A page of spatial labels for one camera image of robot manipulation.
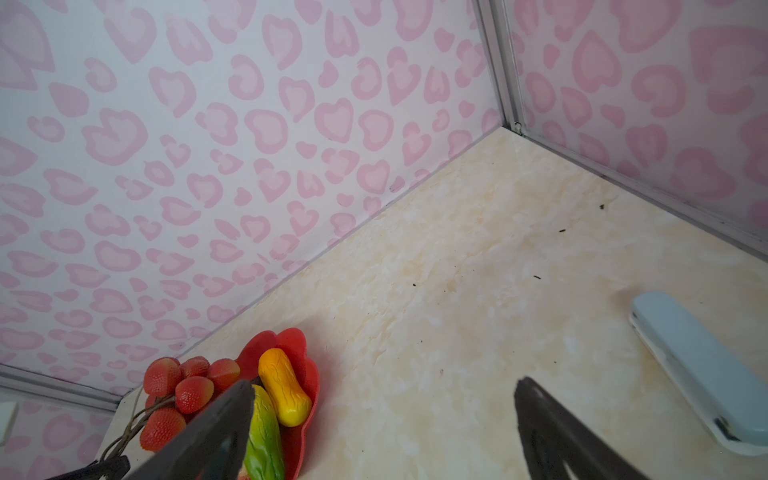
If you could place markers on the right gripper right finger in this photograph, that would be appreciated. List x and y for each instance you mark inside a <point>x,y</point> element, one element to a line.
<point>557,445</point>

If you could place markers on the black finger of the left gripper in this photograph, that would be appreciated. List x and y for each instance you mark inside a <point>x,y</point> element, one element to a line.
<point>111,469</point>

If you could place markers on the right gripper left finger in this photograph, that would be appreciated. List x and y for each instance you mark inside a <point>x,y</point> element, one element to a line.
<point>212,447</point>

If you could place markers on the green yellow fake cucumber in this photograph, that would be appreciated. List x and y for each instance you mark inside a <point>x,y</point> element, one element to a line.
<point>264,458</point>

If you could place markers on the red fake strawberry bunch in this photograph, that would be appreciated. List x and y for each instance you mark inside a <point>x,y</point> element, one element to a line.
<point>175,393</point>

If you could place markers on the yellow fake squash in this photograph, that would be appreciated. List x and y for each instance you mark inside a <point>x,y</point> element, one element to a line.
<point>293,404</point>

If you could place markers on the red flower-shaped fruit bowl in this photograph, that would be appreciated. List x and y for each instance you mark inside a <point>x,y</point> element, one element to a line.
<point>293,342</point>

